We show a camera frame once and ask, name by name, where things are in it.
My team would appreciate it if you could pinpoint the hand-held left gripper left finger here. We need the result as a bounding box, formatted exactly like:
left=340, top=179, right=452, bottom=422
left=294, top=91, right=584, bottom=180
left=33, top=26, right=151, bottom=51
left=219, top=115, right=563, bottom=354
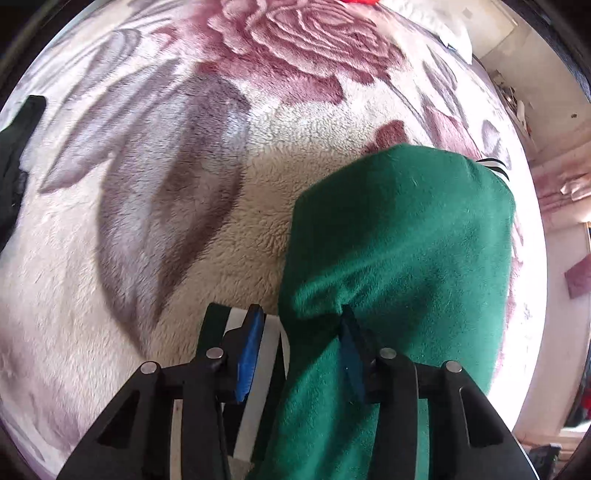
left=55, top=303, right=266, bottom=480

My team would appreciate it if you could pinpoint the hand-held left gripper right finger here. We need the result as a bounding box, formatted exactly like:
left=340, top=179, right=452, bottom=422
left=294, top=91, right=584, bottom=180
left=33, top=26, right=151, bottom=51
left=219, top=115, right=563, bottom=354
left=338, top=304, right=539, bottom=480

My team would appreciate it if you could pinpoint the green jacket with white stripes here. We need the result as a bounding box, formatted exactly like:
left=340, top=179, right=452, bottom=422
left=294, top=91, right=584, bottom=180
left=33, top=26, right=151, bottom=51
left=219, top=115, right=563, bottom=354
left=171, top=144, right=517, bottom=480

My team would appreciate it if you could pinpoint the floral plush blanket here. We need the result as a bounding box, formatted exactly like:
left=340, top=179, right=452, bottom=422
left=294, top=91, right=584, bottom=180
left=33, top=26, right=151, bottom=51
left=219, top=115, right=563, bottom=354
left=0, top=0, right=551, bottom=468

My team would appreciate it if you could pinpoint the small clutter pile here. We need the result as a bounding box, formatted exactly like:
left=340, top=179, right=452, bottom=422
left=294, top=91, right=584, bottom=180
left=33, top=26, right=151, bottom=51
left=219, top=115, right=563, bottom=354
left=491, top=69, right=533, bottom=136

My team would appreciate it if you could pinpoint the dark cloth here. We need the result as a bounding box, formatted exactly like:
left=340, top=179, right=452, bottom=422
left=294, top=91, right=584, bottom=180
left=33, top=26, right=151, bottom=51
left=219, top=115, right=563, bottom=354
left=0, top=95, right=48, bottom=252

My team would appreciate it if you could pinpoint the white pillow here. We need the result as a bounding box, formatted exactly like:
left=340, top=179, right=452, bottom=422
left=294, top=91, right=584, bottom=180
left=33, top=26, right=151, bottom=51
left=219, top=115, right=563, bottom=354
left=382, top=0, right=474, bottom=64

